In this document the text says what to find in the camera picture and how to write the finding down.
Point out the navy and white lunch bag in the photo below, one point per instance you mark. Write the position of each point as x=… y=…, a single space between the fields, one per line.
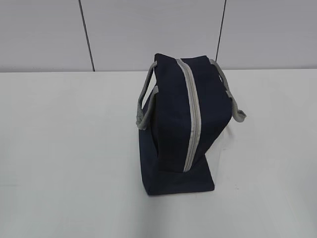
x=184 y=106

